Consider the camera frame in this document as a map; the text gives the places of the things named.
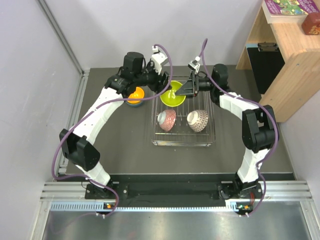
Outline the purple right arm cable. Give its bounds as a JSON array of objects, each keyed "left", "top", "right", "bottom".
[{"left": 199, "top": 38, "right": 280, "bottom": 217}]

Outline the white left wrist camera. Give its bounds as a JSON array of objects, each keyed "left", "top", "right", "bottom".
[{"left": 150, "top": 45, "right": 169, "bottom": 75}]

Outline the aluminium frame rail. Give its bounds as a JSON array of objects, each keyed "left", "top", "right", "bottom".
[{"left": 40, "top": 181, "right": 312, "bottom": 214}]

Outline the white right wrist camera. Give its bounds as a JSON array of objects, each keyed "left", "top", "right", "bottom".
[{"left": 188, "top": 56, "right": 201, "bottom": 74}]

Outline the black clipboard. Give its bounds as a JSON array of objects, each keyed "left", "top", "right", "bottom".
[{"left": 245, "top": 42, "right": 285, "bottom": 95}]

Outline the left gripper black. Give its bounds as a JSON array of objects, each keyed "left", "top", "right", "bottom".
[{"left": 134, "top": 60, "right": 172, "bottom": 95}]

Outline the aluminium corner post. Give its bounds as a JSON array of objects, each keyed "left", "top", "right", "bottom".
[{"left": 36, "top": 0, "right": 87, "bottom": 76}]

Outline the red box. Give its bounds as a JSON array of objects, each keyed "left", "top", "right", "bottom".
[{"left": 301, "top": 12, "right": 320, "bottom": 35}]

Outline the black white patterned bowl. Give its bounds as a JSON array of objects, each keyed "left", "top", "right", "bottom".
[{"left": 157, "top": 109, "right": 177, "bottom": 132}]

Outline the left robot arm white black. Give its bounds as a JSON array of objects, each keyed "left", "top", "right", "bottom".
[{"left": 58, "top": 46, "right": 173, "bottom": 199}]

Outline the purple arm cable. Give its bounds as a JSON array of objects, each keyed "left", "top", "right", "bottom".
[
  {"left": 52, "top": 43, "right": 174, "bottom": 218},
  {"left": 199, "top": 38, "right": 280, "bottom": 217}
]

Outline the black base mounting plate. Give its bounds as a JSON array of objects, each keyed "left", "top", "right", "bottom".
[{"left": 84, "top": 181, "right": 266, "bottom": 207}]

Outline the purple book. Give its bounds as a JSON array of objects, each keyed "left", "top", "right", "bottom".
[{"left": 261, "top": 0, "right": 320, "bottom": 24}]

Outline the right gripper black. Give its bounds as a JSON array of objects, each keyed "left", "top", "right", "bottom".
[{"left": 174, "top": 71, "right": 216, "bottom": 100}]

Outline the blue bowl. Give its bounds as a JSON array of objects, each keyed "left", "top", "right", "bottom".
[{"left": 126, "top": 100, "right": 144, "bottom": 108}]

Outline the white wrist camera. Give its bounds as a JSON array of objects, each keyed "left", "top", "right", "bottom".
[
  {"left": 150, "top": 45, "right": 169, "bottom": 75},
  {"left": 188, "top": 56, "right": 201, "bottom": 74}
]

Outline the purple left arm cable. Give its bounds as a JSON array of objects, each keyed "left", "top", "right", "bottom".
[{"left": 52, "top": 43, "right": 174, "bottom": 218}]

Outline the yellow-green bowl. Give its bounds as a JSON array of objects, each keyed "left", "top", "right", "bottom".
[{"left": 160, "top": 80, "right": 186, "bottom": 107}]

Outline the wooden shelf unit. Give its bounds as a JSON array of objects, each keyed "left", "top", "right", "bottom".
[{"left": 246, "top": 7, "right": 320, "bottom": 123}]

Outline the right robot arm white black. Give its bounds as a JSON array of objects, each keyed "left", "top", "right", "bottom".
[{"left": 175, "top": 60, "right": 279, "bottom": 200}]

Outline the orange bowl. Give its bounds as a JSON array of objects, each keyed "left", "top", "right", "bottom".
[{"left": 128, "top": 86, "right": 145, "bottom": 100}]

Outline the brown lattice patterned bowl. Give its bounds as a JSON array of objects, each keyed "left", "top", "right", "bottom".
[{"left": 187, "top": 109, "right": 209, "bottom": 133}]

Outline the metal wire dish rack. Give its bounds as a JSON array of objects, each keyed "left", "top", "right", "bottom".
[{"left": 151, "top": 91, "right": 216, "bottom": 147}]

